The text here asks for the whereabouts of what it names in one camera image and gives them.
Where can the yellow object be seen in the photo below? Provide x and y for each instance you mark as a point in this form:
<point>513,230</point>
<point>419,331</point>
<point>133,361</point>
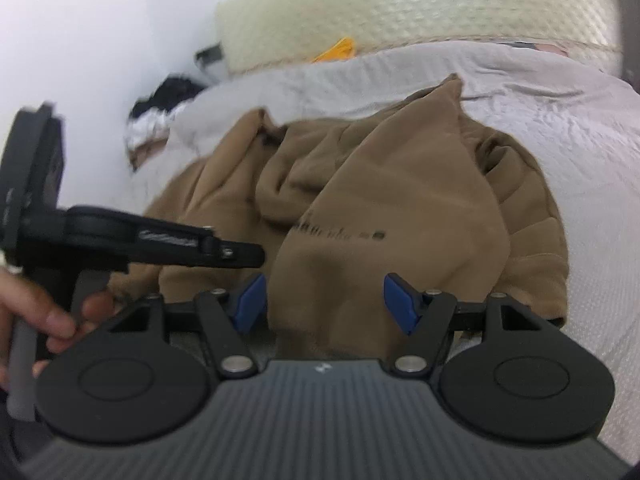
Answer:
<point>336,50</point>

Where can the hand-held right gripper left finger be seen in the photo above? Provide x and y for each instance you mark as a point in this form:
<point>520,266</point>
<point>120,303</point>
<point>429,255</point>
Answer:
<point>251,305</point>

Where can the brown pants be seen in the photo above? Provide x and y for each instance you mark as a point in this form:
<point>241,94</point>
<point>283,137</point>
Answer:
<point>380,200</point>

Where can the person's left hand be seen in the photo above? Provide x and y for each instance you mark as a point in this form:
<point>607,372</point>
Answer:
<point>50,317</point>

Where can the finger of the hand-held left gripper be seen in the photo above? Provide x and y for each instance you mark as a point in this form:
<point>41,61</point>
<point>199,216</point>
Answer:
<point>210,249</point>

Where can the black garment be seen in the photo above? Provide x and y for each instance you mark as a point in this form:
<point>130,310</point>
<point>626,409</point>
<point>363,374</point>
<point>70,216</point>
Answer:
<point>162,92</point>

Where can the white bed cover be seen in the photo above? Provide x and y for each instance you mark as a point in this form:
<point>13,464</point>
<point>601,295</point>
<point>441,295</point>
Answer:
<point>575,170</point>

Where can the cream quilted pillow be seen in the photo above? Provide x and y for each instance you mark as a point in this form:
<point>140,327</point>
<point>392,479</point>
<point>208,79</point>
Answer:
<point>410,5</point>

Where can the white garment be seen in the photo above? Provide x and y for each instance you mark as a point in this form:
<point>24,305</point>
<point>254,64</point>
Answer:
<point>147,130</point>

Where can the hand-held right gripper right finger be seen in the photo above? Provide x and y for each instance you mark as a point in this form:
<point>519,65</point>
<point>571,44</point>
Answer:
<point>400,305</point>

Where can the grey wall device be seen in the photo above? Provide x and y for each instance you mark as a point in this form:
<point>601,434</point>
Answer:
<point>209,54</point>

